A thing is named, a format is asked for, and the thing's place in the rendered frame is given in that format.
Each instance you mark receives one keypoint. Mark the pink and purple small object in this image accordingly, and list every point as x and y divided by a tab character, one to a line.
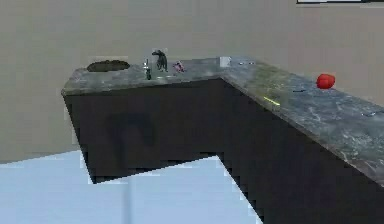
178	66

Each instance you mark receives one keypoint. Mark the dark green bottle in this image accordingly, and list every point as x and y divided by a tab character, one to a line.
147	71

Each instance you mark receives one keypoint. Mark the dark marble-top kitchen counter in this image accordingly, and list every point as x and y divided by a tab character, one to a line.
186	126

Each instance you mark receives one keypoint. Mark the small black utensil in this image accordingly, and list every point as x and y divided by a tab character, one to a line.
298	90

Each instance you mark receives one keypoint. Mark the white cup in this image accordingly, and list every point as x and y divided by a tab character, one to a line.
225	61

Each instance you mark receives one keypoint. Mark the grey utensil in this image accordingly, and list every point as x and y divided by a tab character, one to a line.
373	113

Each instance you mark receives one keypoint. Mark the yellow pencil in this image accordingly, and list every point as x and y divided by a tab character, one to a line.
271	101

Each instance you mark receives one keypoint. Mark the small silver utensil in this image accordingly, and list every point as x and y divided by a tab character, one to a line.
246	62

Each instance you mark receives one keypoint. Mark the red tomato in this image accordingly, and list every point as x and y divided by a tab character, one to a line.
325	81

